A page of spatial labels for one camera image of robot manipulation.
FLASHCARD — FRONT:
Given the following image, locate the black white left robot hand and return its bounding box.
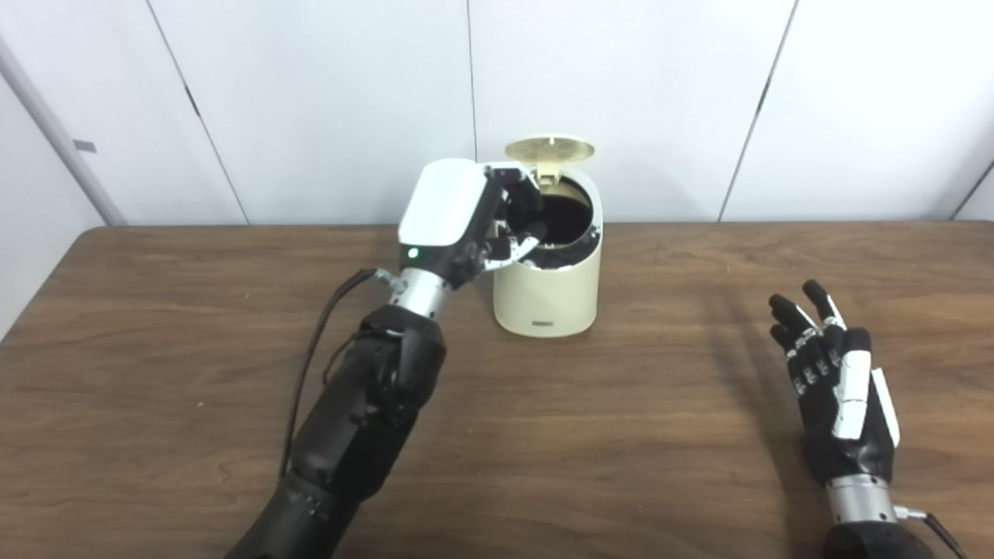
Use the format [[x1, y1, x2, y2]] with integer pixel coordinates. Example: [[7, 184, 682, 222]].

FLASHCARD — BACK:
[[398, 158, 548, 292]]

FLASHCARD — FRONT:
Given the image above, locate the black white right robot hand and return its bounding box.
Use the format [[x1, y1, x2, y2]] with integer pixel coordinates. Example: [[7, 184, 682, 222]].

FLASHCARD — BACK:
[[769, 279, 902, 486]]

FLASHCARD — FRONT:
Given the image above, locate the cream round bin lid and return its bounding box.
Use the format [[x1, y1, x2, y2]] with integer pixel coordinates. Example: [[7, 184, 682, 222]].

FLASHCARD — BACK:
[[505, 137, 596, 187]]

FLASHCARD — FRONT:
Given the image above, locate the cream-colored desktop bin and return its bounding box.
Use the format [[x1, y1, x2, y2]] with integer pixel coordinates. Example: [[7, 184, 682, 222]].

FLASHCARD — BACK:
[[492, 167, 602, 339]]

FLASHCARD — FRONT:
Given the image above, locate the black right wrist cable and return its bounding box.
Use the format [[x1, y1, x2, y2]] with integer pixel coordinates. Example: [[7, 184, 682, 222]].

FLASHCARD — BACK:
[[893, 505, 968, 559]]

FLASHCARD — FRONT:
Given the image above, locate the grey wall corner strip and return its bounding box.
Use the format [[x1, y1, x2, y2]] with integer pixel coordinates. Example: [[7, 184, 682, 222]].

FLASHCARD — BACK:
[[0, 35, 127, 227]]

